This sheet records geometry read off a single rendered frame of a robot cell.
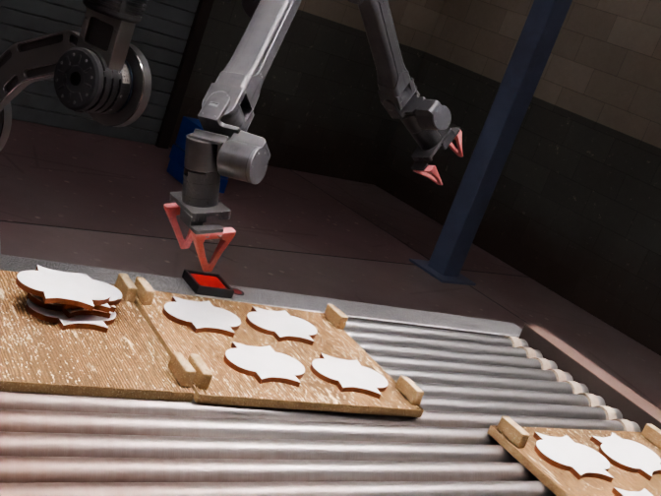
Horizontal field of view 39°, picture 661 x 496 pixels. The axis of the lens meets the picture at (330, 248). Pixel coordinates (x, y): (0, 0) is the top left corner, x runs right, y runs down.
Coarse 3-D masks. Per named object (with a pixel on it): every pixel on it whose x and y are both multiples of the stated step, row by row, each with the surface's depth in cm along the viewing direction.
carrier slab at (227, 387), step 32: (160, 320) 149; (320, 320) 175; (192, 352) 142; (224, 352) 146; (288, 352) 155; (320, 352) 160; (352, 352) 165; (224, 384) 136; (256, 384) 139; (288, 384) 143; (320, 384) 148; (416, 416) 152
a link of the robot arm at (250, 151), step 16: (224, 96) 143; (208, 112) 142; (208, 128) 144; (224, 128) 142; (224, 144) 140; (240, 144) 140; (256, 144) 140; (224, 160) 139; (240, 160) 138; (256, 160) 138; (240, 176) 139; (256, 176) 140
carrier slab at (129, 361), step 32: (0, 288) 140; (0, 320) 130; (32, 320) 134; (128, 320) 145; (0, 352) 121; (32, 352) 125; (64, 352) 128; (96, 352) 131; (128, 352) 134; (160, 352) 138; (0, 384) 115; (32, 384) 117; (64, 384) 120; (96, 384) 123; (128, 384) 126; (160, 384) 129
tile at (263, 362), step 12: (240, 348) 147; (252, 348) 149; (264, 348) 151; (228, 360) 142; (240, 360) 143; (252, 360) 145; (264, 360) 146; (276, 360) 148; (288, 360) 150; (240, 372) 141; (252, 372) 141; (264, 372) 142; (276, 372) 144; (288, 372) 145; (300, 372) 147
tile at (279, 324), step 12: (252, 312) 164; (264, 312) 166; (276, 312) 168; (252, 324) 160; (264, 324) 161; (276, 324) 163; (288, 324) 165; (300, 324) 167; (276, 336) 159; (288, 336) 160; (300, 336) 161; (312, 336) 164
